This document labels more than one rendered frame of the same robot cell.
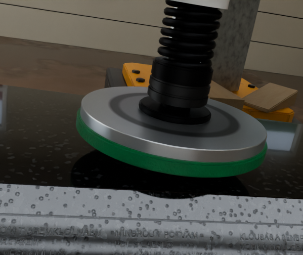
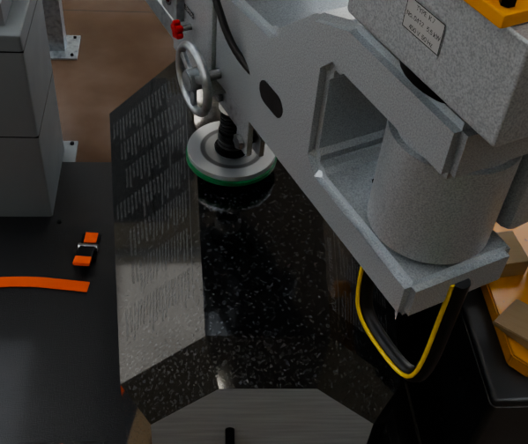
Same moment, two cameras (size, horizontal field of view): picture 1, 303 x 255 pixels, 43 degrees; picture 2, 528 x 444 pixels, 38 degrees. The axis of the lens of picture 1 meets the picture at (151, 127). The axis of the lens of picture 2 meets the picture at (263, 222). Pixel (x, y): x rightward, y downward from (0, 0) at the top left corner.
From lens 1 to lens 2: 189 cm
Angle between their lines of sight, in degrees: 79
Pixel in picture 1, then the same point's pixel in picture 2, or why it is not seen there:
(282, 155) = (250, 216)
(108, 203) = not seen: hidden behind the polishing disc
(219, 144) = (194, 154)
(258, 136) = (209, 170)
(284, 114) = (509, 349)
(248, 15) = not seen: outside the picture
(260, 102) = (513, 317)
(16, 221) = (185, 133)
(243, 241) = (183, 193)
